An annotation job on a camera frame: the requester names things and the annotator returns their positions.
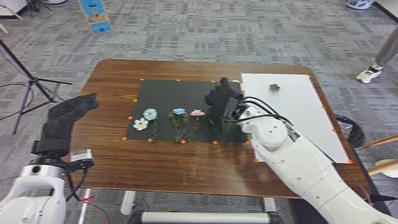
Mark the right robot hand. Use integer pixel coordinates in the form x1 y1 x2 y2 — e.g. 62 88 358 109
202 77 245 118

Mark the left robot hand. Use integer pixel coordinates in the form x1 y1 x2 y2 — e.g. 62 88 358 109
35 93 101 143

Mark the pink flower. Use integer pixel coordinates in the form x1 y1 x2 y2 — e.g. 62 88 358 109
184 109 207 138

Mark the green sprig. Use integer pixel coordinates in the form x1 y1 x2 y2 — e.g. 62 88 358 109
207 114 231 136

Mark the dark mat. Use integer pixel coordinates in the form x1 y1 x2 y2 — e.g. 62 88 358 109
124 79 254 144

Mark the black tripod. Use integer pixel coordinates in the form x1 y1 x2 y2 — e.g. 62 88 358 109
0 39 74 136

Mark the pale blue flower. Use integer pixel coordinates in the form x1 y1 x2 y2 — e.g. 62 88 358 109
142 107 163 144

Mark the white sheet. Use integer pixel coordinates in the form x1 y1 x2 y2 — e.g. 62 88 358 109
238 73 351 164

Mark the white flower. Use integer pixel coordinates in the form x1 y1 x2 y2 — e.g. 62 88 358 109
131 117 151 132

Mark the black bin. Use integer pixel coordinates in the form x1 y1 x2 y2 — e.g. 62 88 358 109
334 114 367 149

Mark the white table leg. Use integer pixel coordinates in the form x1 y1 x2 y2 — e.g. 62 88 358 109
119 190 138 216
261 196 279 214

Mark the blue cardboard box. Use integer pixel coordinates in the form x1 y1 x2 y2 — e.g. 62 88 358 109
78 0 113 34

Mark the pale grey bar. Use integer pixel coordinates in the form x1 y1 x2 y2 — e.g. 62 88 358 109
140 211 273 224

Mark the blue white vase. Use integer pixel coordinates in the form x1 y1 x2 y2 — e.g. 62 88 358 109
344 0 376 11

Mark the black cable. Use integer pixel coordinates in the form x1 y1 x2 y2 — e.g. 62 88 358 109
60 166 95 204
239 95 284 118
234 113 296 129

